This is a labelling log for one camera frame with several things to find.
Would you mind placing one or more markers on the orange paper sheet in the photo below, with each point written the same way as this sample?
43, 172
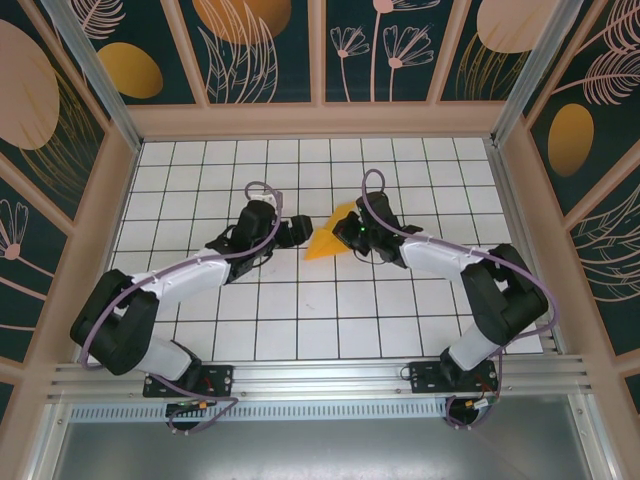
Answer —
322, 246

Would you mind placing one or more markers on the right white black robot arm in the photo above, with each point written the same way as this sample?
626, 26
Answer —
435, 255

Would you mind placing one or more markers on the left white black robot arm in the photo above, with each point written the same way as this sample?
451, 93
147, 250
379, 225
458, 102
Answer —
195, 275

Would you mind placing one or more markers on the grey metal sheet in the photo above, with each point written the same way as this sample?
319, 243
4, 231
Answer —
320, 450

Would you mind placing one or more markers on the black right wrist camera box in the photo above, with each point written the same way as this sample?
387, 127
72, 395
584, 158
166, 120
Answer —
347, 230

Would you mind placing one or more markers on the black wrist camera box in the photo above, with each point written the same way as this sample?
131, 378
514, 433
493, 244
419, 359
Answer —
347, 230
301, 230

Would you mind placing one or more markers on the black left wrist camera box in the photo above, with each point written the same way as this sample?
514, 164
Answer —
301, 230

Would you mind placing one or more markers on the wall panel with pink flowers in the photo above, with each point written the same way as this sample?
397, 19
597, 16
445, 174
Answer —
360, 75

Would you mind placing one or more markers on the aluminium side rail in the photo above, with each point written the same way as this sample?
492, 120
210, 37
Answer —
520, 240

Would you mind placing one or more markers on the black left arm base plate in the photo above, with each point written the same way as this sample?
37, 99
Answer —
220, 380

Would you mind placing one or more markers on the long aluminium mounting rail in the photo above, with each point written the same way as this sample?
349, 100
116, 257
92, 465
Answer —
320, 377

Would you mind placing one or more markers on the wall panel pink circle stems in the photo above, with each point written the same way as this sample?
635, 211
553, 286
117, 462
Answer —
470, 75

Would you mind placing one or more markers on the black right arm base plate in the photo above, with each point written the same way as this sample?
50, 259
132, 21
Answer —
425, 377

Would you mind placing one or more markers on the wall panel orange circle leaves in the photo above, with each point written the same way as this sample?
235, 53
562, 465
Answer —
290, 60

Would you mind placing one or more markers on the aluminium corner post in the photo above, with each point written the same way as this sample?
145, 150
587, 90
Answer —
535, 65
90, 70

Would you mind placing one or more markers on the wall panel with orange oval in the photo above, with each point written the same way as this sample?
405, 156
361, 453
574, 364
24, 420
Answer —
150, 30

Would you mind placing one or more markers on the wall panel single pink flower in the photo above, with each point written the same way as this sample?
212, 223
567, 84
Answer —
25, 300

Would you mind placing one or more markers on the wall panel oval and feathers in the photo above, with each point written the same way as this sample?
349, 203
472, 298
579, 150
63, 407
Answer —
615, 150

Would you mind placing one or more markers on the wall panel pink leaf outlines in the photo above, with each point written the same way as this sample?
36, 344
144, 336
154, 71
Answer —
615, 300

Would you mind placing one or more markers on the wall panel large pink disc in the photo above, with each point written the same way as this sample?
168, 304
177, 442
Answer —
30, 100

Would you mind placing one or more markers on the aluminium frame bar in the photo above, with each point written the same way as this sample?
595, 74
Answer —
595, 440
47, 445

